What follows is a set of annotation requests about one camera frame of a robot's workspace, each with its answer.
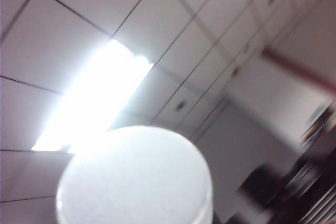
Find fluorescent ceiling light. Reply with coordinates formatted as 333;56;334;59
30;39;156;154

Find clear plastic water bottle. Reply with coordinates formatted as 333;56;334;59
55;125;214;224

